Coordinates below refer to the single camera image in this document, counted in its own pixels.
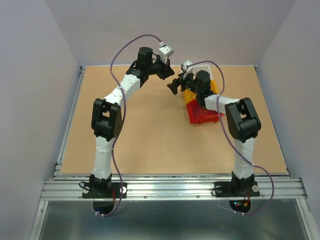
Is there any red plastic bin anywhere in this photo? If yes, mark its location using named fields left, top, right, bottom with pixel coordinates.
left=186, top=99, right=220, bottom=125

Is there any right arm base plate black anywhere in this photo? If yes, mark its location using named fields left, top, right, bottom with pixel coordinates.
left=214, top=181, right=261, bottom=198

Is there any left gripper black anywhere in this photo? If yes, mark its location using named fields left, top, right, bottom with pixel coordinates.
left=146, top=54, right=175, bottom=81

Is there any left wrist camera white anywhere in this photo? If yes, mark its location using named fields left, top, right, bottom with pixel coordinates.
left=158, top=42, right=174, bottom=64

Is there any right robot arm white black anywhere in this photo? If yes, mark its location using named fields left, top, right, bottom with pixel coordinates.
left=167, top=70, right=261, bottom=198

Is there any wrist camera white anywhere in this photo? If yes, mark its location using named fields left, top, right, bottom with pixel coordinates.
left=179, top=60, right=194, bottom=80
left=158, top=42, right=174, bottom=64

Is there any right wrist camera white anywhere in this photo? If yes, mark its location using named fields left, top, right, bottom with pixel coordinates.
left=179, top=60, right=194, bottom=80

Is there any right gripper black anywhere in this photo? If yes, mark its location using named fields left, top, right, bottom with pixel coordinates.
left=166, top=70, right=201, bottom=95

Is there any white plastic bin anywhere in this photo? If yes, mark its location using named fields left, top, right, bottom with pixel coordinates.
left=191, top=64, right=214, bottom=80

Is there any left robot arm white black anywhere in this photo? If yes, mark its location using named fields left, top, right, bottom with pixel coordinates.
left=85, top=45, right=175, bottom=198

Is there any yellow plastic bin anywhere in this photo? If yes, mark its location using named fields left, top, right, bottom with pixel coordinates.
left=183, top=78, right=218, bottom=104

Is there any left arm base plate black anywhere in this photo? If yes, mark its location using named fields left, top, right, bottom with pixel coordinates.
left=78, top=181, right=127, bottom=199

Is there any aluminium frame rail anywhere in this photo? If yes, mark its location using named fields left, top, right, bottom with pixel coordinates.
left=40, top=174, right=308, bottom=201

